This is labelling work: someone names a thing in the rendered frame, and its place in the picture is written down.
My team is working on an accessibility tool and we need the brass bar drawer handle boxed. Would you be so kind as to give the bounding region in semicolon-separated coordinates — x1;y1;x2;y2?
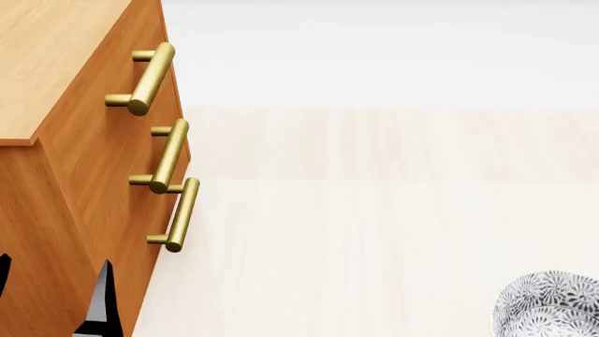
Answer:
128;118;191;196
104;41;177;117
146;177;201;254

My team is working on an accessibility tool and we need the wooden drawer cabinet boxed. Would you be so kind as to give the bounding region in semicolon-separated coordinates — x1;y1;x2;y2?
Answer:
0;0;192;337

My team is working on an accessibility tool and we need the black white patterned bowl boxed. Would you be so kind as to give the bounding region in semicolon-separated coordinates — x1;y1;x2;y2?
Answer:
491;270;599;337

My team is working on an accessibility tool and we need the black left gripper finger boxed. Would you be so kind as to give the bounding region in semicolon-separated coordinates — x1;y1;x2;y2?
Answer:
0;253;12;300
70;258;124;337

